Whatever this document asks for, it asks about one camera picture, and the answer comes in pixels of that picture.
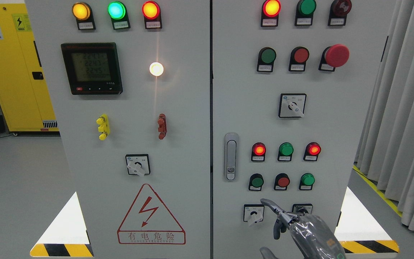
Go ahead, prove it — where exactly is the lower right green push button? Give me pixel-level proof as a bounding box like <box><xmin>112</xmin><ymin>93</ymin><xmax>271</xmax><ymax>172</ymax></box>
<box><xmin>299</xmin><ymin>173</ymin><xmax>315</xmax><ymax>191</ymax></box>

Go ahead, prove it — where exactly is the lower red push button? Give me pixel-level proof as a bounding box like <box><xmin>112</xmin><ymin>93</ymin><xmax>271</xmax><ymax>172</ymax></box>
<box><xmin>274</xmin><ymin>173</ymin><xmax>290</xmax><ymax>191</ymax></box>

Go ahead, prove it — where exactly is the red electrical hazard warning sign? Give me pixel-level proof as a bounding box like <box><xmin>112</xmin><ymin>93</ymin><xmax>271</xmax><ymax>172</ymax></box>
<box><xmin>117</xmin><ymin>183</ymin><xmax>186</xmax><ymax>245</ymax></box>

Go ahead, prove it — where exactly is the grey electrical cabinet left door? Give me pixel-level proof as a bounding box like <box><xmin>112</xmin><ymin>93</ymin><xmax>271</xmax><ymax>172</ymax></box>
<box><xmin>25</xmin><ymin>0</ymin><xmax>211</xmax><ymax>259</ymax></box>

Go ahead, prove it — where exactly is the silver cabinet door handle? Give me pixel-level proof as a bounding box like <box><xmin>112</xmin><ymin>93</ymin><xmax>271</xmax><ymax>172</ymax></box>
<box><xmin>223</xmin><ymin>133</ymin><xmax>239</xmax><ymax>181</ymax></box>

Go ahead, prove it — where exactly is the white lit indicator lamp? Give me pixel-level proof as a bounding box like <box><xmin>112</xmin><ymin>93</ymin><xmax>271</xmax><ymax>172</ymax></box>
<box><xmin>148</xmin><ymin>62</ymin><xmax>164</xmax><ymax>77</ymax></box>

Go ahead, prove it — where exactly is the middle left red indicator lamp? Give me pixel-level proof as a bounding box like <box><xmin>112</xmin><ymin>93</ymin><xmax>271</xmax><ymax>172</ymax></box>
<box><xmin>251</xmin><ymin>142</ymin><xmax>266</xmax><ymax>162</ymax></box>

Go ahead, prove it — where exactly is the grey electrical cabinet right door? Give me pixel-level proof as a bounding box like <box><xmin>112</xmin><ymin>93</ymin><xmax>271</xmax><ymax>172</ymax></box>
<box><xmin>212</xmin><ymin>0</ymin><xmax>397</xmax><ymax>259</ymax></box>

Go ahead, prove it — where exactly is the left door rotary selector switch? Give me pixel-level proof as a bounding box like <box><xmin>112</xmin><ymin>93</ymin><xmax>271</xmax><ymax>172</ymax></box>
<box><xmin>125</xmin><ymin>154</ymin><xmax>151</xmax><ymax>176</ymax></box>

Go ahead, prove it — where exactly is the upper right rotary selector switch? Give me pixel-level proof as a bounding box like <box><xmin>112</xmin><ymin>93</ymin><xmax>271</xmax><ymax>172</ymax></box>
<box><xmin>278</xmin><ymin>93</ymin><xmax>307</xmax><ymax>118</ymax></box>

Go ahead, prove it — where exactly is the lower left green push button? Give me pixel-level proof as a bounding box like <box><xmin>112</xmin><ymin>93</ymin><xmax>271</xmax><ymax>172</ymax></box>
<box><xmin>248</xmin><ymin>173</ymin><xmax>264</xmax><ymax>191</ymax></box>

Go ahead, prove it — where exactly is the yellow indicator lamp top left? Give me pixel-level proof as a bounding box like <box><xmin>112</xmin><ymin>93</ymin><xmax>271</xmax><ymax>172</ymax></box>
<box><xmin>72</xmin><ymin>2</ymin><xmax>96</xmax><ymax>31</ymax></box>

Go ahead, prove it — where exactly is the black digital power meter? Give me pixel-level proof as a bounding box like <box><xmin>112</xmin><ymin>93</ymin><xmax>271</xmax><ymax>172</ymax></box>
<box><xmin>61</xmin><ymin>42</ymin><xmax>123</xmax><ymax>95</ymax></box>

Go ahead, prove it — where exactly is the lower left rotary selector switch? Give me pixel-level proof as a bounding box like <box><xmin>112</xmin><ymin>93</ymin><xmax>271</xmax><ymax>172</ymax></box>
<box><xmin>243</xmin><ymin>204</ymin><xmax>265</xmax><ymax>226</ymax></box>

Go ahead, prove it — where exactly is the middle right red indicator lamp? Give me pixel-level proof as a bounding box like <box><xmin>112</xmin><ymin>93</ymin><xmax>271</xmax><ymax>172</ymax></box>
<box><xmin>303</xmin><ymin>142</ymin><xmax>321</xmax><ymax>161</ymax></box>

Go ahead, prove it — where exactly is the red emergency stop mushroom button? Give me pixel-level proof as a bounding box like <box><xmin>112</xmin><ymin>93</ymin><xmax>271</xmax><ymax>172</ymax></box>
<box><xmin>318</xmin><ymin>44</ymin><xmax>350</xmax><ymax>72</ymax></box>

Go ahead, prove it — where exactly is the dark red buzzer lamp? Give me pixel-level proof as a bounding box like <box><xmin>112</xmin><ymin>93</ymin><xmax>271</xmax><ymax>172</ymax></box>
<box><xmin>327</xmin><ymin>0</ymin><xmax>352</xmax><ymax>26</ymax></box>

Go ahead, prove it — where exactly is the grey electrical cabinet door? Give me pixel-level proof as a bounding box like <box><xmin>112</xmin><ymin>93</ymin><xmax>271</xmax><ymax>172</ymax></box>
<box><xmin>212</xmin><ymin>0</ymin><xmax>397</xmax><ymax>259</ymax></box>
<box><xmin>25</xmin><ymin>0</ymin><xmax>211</xmax><ymax>259</ymax></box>

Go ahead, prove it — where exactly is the upper green push button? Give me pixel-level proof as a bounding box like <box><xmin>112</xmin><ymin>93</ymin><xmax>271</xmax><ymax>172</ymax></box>
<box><xmin>256</xmin><ymin>46</ymin><xmax>276</xmax><ymax>73</ymax></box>

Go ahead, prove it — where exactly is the upper red push button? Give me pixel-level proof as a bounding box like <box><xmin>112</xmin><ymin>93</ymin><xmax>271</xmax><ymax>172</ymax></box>
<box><xmin>289</xmin><ymin>46</ymin><xmax>309</xmax><ymax>72</ymax></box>

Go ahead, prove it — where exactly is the green indicator lamp top right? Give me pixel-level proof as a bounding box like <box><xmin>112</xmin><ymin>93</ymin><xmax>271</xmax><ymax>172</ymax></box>
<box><xmin>294</xmin><ymin>0</ymin><xmax>317</xmax><ymax>26</ymax></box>

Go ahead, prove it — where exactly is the green indicator lamp top left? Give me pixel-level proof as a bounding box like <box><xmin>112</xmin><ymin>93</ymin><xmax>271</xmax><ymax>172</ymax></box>
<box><xmin>107</xmin><ymin>1</ymin><xmax>131</xmax><ymax>30</ymax></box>

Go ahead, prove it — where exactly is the yellow terminal connector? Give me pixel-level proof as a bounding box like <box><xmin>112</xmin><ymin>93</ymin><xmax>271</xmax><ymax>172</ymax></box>
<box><xmin>96</xmin><ymin>114</ymin><xmax>110</xmax><ymax>141</ymax></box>

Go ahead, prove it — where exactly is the red indicator lamp top right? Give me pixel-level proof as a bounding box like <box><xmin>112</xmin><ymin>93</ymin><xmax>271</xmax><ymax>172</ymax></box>
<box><xmin>260</xmin><ymin>0</ymin><xmax>281</xmax><ymax>27</ymax></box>

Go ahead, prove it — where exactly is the green push button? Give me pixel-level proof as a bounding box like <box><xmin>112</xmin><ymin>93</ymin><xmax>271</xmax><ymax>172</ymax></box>
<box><xmin>256</xmin><ymin>46</ymin><xmax>276</xmax><ymax>73</ymax></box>
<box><xmin>299</xmin><ymin>173</ymin><xmax>315</xmax><ymax>191</ymax></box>
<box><xmin>248</xmin><ymin>173</ymin><xmax>264</xmax><ymax>191</ymax></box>

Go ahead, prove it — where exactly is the red push button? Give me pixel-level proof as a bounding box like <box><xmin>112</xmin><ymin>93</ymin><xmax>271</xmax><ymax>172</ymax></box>
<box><xmin>274</xmin><ymin>173</ymin><xmax>290</xmax><ymax>191</ymax></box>
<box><xmin>289</xmin><ymin>46</ymin><xmax>309</xmax><ymax>72</ymax></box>

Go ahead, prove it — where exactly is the yellow safety storage cabinet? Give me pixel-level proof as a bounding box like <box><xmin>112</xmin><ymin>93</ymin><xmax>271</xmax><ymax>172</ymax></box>
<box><xmin>0</xmin><ymin>2</ymin><xmax>59</xmax><ymax>132</ymax></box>

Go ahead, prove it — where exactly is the green indicator lamp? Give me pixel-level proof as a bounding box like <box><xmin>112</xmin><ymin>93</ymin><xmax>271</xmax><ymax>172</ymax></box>
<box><xmin>107</xmin><ymin>1</ymin><xmax>131</xmax><ymax>30</ymax></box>
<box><xmin>277</xmin><ymin>142</ymin><xmax>294</xmax><ymax>162</ymax></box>
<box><xmin>294</xmin><ymin>0</ymin><xmax>317</xmax><ymax>26</ymax></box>

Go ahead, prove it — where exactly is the red indicator lamp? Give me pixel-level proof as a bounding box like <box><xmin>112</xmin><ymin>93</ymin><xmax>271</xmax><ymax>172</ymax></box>
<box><xmin>142</xmin><ymin>0</ymin><xmax>162</xmax><ymax>29</ymax></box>
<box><xmin>303</xmin><ymin>142</ymin><xmax>321</xmax><ymax>161</ymax></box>
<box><xmin>251</xmin><ymin>142</ymin><xmax>266</xmax><ymax>162</ymax></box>
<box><xmin>260</xmin><ymin>0</ymin><xmax>281</xmax><ymax>27</ymax></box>

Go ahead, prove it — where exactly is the grey curtain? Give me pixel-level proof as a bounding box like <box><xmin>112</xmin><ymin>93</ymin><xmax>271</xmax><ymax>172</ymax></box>
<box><xmin>356</xmin><ymin>0</ymin><xmax>414</xmax><ymax>231</ymax></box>

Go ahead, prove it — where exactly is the middle green indicator lamp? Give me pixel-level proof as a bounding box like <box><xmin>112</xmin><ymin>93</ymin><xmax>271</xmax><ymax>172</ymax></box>
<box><xmin>277</xmin><ymin>142</ymin><xmax>294</xmax><ymax>162</ymax></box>

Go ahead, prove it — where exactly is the red terminal connector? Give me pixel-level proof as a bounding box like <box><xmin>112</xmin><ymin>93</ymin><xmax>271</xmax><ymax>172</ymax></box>
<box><xmin>157</xmin><ymin>113</ymin><xmax>167</xmax><ymax>140</ymax></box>

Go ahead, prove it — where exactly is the red indicator lamp top left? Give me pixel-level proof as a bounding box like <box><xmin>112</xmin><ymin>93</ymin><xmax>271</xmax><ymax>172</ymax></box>
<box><xmin>142</xmin><ymin>0</ymin><xmax>162</xmax><ymax>29</ymax></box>

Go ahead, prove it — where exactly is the black key selector switch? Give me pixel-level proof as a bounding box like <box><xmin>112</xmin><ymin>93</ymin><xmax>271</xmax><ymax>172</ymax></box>
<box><xmin>292</xmin><ymin>203</ymin><xmax>313</xmax><ymax>214</ymax></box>

